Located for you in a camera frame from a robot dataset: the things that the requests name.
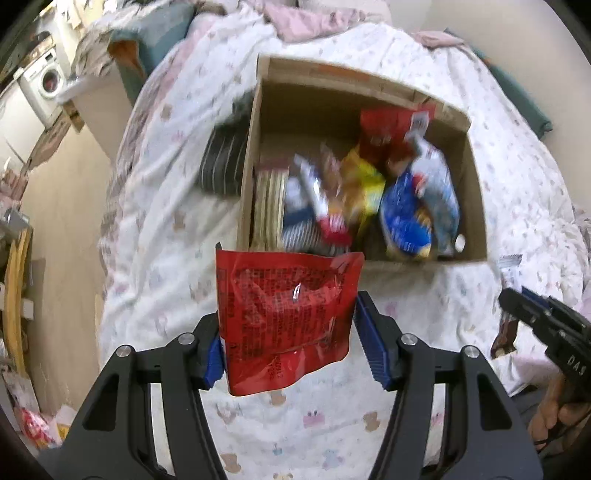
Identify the open brown cardboard box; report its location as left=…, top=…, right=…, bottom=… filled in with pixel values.
left=236, top=56, right=487, bottom=268

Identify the pink blanket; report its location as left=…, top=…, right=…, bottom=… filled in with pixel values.
left=197, top=0, right=465, bottom=50

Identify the white rice cake packet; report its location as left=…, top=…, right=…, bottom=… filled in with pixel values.
left=294, top=154, right=353, bottom=247

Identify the clear small meat snack packet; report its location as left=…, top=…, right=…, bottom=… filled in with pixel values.
left=320, top=142, right=344, bottom=214

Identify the yellow snack bag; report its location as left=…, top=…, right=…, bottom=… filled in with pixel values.
left=339, top=146, right=386, bottom=234

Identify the dark striped garment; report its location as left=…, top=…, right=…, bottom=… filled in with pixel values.
left=197, top=90, right=254, bottom=197

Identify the checkered wafer packet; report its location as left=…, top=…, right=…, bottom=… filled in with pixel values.
left=250, top=159, right=290, bottom=252

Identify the red snack pouch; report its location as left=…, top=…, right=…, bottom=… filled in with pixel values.
left=215, top=249, right=365, bottom=396

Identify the yellow wooden chair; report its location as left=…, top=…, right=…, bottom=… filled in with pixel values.
left=2, top=227, right=33, bottom=378

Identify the large red snack bag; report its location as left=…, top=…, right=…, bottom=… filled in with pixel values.
left=359, top=105, right=436, bottom=168

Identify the white patterned duvet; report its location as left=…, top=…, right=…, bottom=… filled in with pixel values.
left=99, top=4, right=590, bottom=479

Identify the white kitchen cabinet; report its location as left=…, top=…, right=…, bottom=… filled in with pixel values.
left=1, top=82, right=45, bottom=163

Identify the blue white snack bag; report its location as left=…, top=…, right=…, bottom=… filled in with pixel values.
left=379, top=169, right=432, bottom=260

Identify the colourful duck snack bag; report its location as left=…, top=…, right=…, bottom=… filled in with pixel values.
left=406, top=132, right=461, bottom=257

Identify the grey blue striped snack bag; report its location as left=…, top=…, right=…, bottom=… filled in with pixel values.
left=281, top=177, right=322, bottom=253

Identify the teal bed bolster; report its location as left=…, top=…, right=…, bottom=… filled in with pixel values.
left=444, top=28, right=554, bottom=140

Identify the brown chocolate bar packet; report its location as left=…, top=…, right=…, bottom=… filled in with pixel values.
left=490, top=311, right=519, bottom=359

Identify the right hand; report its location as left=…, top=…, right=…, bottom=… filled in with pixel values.
left=528, top=373, right=590, bottom=451

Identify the white washing machine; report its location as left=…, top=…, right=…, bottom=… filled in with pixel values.
left=18, top=47, right=66, bottom=130

